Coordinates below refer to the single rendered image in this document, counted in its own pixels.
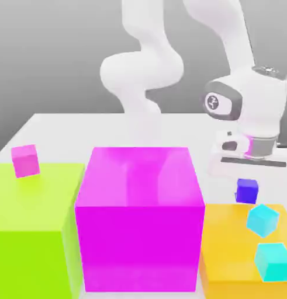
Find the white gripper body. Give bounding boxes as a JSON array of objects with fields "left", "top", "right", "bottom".
[{"left": 207, "top": 152, "right": 287, "bottom": 179}]

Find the small blue cube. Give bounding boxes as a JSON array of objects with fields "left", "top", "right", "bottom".
[{"left": 234, "top": 178, "right": 259, "bottom": 205}]

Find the small cyan cube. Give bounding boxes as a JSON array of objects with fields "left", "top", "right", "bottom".
[
  {"left": 254, "top": 242, "right": 287, "bottom": 283},
  {"left": 246, "top": 203, "right": 280, "bottom": 239}
]

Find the small pink cube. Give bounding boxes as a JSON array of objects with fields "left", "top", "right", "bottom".
[{"left": 11, "top": 144, "right": 41, "bottom": 179}]

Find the large orange box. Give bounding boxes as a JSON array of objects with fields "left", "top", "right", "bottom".
[{"left": 198, "top": 203, "right": 287, "bottom": 299}]

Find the large magenta box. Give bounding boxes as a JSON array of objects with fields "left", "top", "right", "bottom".
[{"left": 74, "top": 146, "right": 206, "bottom": 293}]

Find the large lime green box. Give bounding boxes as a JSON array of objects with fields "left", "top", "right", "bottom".
[{"left": 0, "top": 162, "right": 86, "bottom": 299}]

